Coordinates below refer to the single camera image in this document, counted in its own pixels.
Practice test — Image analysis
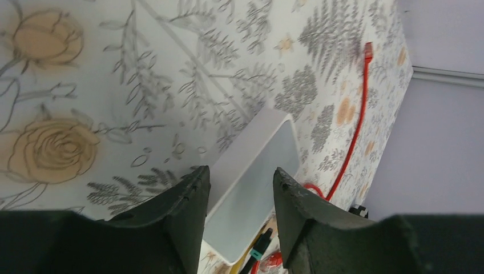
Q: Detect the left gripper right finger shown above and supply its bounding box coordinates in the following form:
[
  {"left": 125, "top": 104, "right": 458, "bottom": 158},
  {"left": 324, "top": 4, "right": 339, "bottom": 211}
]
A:
[{"left": 273, "top": 168, "right": 483, "bottom": 273}]

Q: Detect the yellow cable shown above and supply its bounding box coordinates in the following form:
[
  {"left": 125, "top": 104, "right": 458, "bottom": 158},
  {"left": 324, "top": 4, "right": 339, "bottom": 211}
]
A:
[{"left": 228, "top": 223, "right": 273, "bottom": 274}]

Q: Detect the floral table mat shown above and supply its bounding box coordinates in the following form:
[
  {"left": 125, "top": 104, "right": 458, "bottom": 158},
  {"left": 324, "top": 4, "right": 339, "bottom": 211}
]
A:
[{"left": 1, "top": 1, "right": 413, "bottom": 273}]

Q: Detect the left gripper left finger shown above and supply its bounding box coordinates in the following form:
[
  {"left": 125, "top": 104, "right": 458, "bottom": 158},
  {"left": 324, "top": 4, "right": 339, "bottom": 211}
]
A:
[{"left": 1, "top": 166, "right": 211, "bottom": 273}]

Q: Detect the white small switch box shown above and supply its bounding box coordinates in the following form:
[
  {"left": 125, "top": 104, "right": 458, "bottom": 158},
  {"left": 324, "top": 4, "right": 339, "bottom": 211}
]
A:
[{"left": 203, "top": 107, "right": 301, "bottom": 265}]

